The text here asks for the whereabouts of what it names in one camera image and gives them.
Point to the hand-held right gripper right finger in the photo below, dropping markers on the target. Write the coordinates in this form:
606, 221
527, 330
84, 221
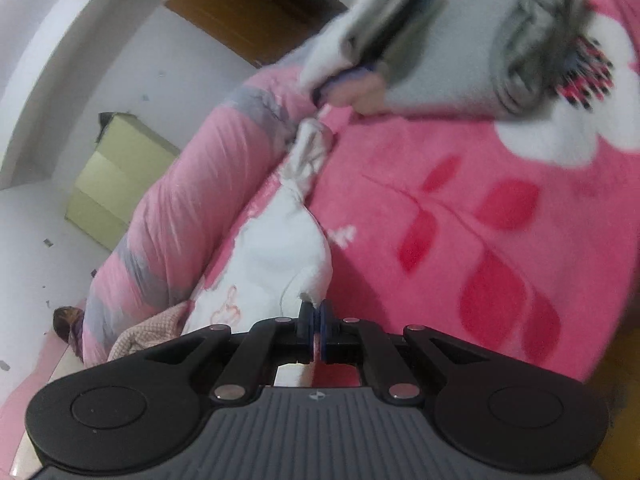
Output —
327, 330

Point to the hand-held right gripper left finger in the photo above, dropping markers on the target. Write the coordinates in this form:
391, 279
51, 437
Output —
306, 327

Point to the white sweatshirt with orange print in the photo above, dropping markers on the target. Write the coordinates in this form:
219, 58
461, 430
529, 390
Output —
280, 240

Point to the beige houndstooth cloth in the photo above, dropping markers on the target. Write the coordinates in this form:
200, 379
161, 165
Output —
145, 335

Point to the pink floral blanket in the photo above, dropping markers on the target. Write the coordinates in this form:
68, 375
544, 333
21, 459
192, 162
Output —
450, 220

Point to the pink and grey duvet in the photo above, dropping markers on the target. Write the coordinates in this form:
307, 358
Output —
190, 200

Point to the pale yellow wardrobe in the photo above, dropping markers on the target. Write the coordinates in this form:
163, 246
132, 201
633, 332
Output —
115, 180

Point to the purple folded garment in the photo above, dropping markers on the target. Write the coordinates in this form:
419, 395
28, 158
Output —
350, 79

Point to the pink and white headboard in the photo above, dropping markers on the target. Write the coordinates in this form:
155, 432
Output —
25, 385

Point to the dark bundle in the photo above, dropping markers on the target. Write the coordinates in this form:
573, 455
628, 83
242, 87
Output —
107, 120

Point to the brown wooden door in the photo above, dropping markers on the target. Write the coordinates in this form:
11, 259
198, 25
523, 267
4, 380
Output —
260, 10

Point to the grey knit garment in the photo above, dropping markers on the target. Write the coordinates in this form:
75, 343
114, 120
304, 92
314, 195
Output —
535, 35

